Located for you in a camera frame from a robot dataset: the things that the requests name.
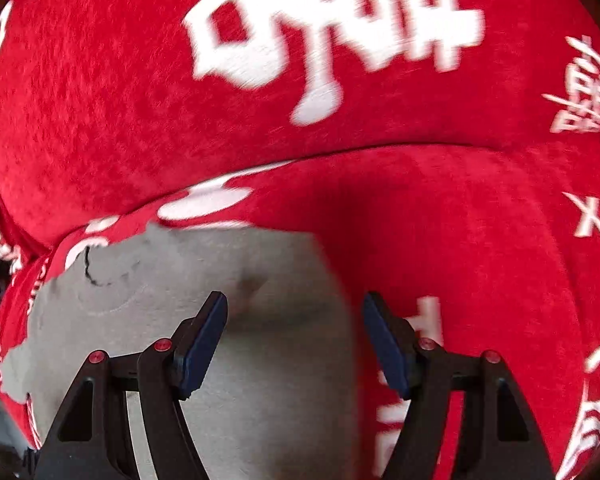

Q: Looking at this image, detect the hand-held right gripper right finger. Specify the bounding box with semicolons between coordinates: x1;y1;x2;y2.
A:
363;291;557;480

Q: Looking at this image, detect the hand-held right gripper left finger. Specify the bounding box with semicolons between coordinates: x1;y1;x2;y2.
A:
34;290;229;480

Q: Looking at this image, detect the grey small garment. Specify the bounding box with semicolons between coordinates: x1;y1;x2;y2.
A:
2;223;362;480

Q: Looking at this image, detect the red printed blanket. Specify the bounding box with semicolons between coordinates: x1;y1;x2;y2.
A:
0;0;600;480

